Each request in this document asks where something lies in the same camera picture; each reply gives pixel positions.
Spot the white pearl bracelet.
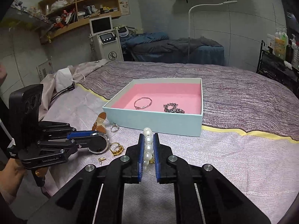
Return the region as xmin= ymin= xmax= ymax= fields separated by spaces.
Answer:
xmin=143 ymin=127 xmax=155 ymax=168

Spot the light blue pink-lined box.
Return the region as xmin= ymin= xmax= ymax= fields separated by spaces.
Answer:
xmin=102 ymin=78 xmax=203 ymax=137

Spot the wooden wall shelf unit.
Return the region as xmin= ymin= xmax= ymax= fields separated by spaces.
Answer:
xmin=37 ymin=0 xmax=122 ymax=45

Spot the yellow label bottle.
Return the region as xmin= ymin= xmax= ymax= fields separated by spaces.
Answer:
xmin=274 ymin=31 xmax=288 ymax=60

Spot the pale pink cloth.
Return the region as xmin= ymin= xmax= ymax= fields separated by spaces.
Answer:
xmin=38 ymin=61 xmax=110 ymax=122

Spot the black cable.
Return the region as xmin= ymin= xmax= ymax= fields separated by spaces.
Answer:
xmin=48 ymin=85 xmax=75 ymax=105

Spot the white beauty machine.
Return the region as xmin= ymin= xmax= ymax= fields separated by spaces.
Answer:
xmin=88 ymin=16 xmax=124 ymax=62

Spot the leaning printed sign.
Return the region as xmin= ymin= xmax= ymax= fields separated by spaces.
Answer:
xmin=36 ymin=61 xmax=53 ymax=81

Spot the clear pump bottle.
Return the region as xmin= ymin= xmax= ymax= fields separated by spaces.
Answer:
xmin=291 ymin=35 xmax=299 ymax=64

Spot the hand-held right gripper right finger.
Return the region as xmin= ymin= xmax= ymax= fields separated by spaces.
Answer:
xmin=153 ymin=133 xmax=281 ymax=224

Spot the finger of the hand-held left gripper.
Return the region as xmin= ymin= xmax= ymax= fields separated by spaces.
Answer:
xmin=67 ymin=137 xmax=94 ymax=151
xmin=67 ymin=131 xmax=107 ymax=138

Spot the dark bead chain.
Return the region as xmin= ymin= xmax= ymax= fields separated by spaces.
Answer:
xmin=163 ymin=103 xmax=185 ymax=114

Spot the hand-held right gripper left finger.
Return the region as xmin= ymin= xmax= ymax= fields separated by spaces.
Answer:
xmin=27 ymin=134 xmax=144 ymax=224

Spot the glass shelf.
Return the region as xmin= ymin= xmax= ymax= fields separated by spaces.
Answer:
xmin=0 ymin=5 xmax=53 ymax=32

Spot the purple striped blanket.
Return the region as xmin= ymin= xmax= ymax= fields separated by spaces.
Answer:
xmin=77 ymin=61 xmax=299 ymax=141

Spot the white floor lamp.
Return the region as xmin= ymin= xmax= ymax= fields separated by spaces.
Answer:
xmin=187 ymin=1 xmax=237 ymax=63

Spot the brown strap wristwatch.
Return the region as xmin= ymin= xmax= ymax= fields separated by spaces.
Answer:
xmin=87 ymin=113 xmax=109 ymax=155

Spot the person's left hand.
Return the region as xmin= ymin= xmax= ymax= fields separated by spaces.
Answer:
xmin=0 ymin=161 xmax=29 ymax=215

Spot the gold ring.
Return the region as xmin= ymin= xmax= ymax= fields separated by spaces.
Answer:
xmin=109 ymin=143 xmax=124 ymax=156

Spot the wall poster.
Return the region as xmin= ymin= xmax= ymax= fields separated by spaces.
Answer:
xmin=118 ymin=0 xmax=130 ymax=16

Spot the black cart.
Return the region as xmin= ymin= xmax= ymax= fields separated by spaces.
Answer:
xmin=256 ymin=40 xmax=299 ymax=91

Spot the silver bangle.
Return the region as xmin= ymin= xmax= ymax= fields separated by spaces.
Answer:
xmin=134 ymin=97 xmax=153 ymax=110

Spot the white face mask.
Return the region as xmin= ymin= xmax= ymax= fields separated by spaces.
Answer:
xmin=56 ymin=68 xmax=85 ymax=93

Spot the massage bed with blue blanket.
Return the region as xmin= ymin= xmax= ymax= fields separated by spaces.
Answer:
xmin=120 ymin=32 xmax=225 ymax=66

